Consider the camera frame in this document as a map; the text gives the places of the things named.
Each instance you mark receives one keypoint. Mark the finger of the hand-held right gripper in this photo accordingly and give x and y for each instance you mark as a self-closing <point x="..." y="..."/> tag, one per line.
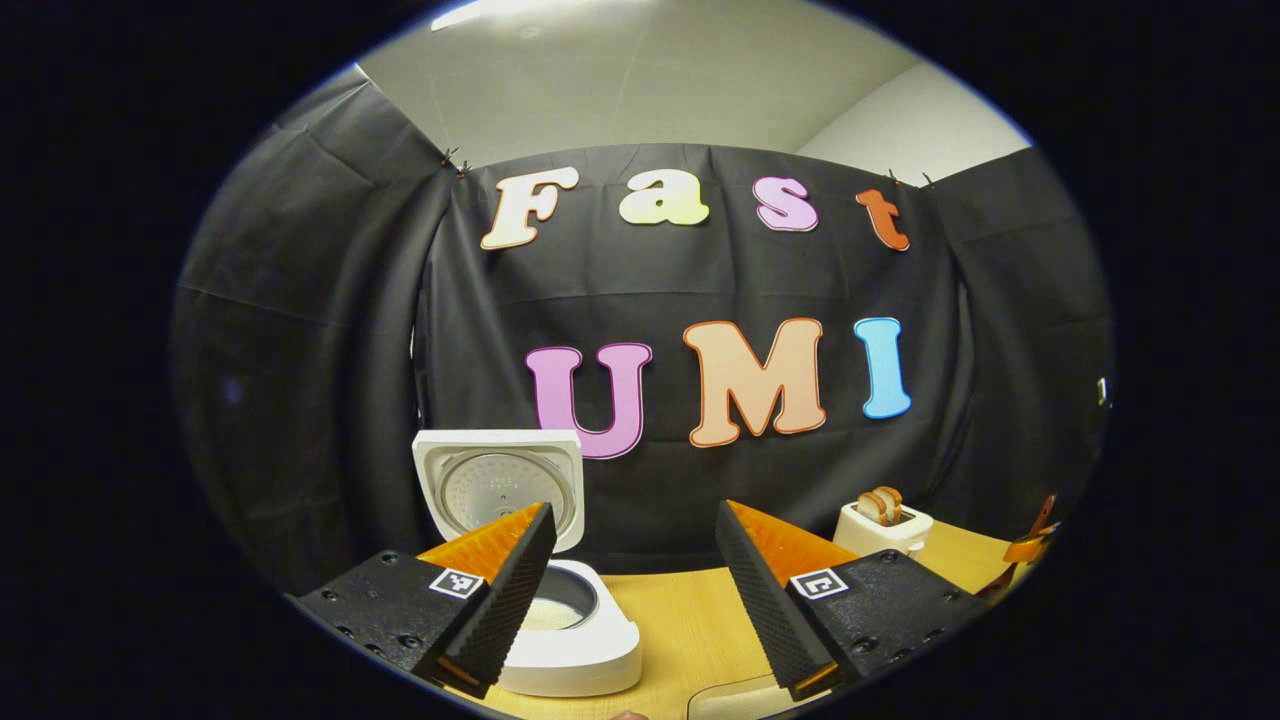
<point x="1025" y="552"/>

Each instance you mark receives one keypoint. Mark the ceiling light panel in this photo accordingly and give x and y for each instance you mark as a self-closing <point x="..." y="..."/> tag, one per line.
<point x="530" y="12"/>

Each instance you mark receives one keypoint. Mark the white rice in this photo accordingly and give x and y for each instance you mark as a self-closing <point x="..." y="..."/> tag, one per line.
<point x="565" y="612"/>

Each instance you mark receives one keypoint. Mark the white toaster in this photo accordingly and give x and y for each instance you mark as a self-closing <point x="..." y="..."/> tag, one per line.
<point x="880" y="540"/>

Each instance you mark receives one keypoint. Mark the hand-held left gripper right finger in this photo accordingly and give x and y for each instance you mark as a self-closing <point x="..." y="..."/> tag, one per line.
<point x="760" y="600"/>

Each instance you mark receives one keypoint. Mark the brown toast slice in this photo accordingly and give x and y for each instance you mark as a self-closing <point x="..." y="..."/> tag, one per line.
<point x="890" y="502"/>
<point x="870" y="508"/>

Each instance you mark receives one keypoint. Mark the black backdrop cloth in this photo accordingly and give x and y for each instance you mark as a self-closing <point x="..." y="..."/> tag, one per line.
<point x="320" y="350"/>

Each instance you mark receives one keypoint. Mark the white rice cooker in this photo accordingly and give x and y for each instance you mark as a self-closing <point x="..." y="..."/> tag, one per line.
<point x="600" y="660"/>

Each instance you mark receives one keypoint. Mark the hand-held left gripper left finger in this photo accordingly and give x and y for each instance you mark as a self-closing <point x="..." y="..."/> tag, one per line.
<point x="515" y="590"/>

